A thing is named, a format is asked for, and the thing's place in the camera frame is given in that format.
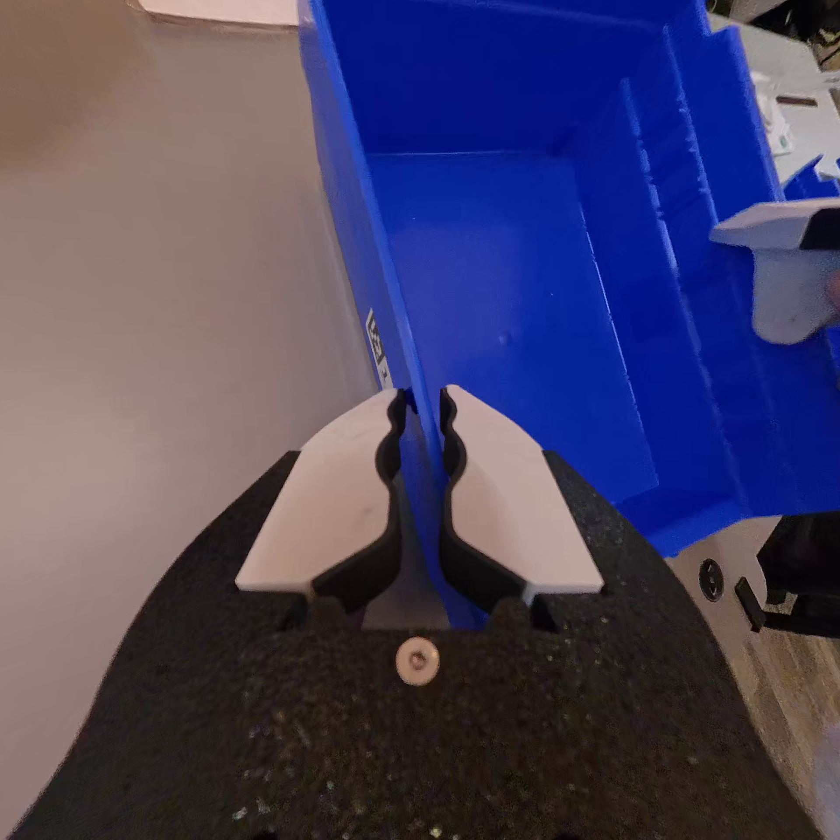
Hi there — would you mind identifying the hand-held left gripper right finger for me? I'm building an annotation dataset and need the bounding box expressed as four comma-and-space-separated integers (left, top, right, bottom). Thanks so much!
437, 385, 605, 621

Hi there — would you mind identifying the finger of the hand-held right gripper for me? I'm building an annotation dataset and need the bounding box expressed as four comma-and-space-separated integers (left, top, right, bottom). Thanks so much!
710, 199, 840, 347

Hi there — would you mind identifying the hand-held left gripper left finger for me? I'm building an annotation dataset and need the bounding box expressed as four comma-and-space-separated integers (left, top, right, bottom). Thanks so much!
235, 387, 404, 616

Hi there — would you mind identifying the black office chair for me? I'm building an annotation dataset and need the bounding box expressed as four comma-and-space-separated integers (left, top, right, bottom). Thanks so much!
734, 512, 840, 636

